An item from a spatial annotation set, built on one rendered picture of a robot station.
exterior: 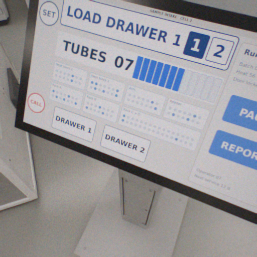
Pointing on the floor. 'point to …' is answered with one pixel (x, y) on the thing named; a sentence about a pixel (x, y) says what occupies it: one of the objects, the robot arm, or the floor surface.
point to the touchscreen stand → (133, 220)
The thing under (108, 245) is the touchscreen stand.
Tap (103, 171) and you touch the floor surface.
